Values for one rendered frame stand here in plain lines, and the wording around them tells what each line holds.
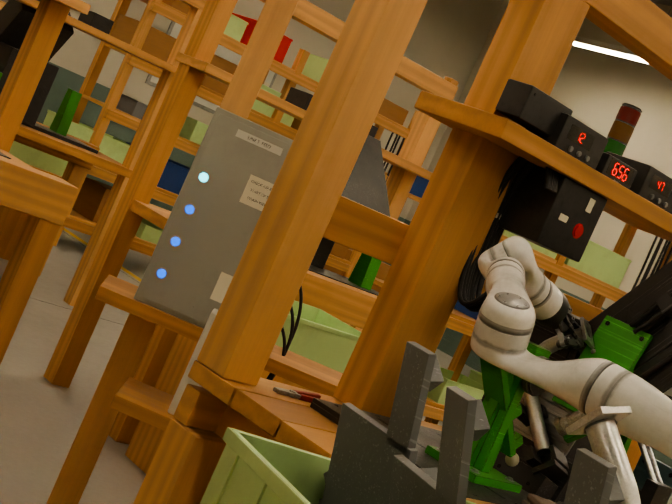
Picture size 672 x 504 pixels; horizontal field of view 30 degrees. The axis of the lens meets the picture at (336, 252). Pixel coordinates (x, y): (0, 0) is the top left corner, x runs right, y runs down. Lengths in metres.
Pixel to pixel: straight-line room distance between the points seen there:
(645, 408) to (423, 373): 0.55
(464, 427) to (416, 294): 1.28
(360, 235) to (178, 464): 0.59
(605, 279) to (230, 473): 7.55
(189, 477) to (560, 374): 0.77
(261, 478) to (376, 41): 1.06
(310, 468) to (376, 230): 1.00
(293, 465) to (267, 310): 0.74
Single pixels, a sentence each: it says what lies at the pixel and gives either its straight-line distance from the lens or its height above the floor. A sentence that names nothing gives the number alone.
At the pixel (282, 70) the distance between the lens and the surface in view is 10.32.
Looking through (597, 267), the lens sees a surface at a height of 1.50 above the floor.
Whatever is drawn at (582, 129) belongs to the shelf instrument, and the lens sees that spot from 2.66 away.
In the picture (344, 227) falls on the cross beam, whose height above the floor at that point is 1.22.
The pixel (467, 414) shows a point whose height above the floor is 1.13.
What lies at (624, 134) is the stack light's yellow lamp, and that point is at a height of 1.67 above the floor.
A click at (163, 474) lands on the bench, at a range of 2.41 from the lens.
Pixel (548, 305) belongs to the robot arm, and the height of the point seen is 1.24.
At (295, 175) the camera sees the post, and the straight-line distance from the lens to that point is 2.33.
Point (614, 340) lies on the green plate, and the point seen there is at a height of 1.23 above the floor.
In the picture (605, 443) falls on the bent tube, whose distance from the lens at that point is 1.24.
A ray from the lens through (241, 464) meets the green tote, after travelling 1.54.
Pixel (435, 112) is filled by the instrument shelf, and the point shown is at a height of 1.51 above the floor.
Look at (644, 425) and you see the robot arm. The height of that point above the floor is 1.15.
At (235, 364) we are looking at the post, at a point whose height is 0.91.
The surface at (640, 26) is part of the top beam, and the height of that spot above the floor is 1.88.
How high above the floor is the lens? 1.29
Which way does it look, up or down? 3 degrees down
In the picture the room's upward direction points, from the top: 24 degrees clockwise
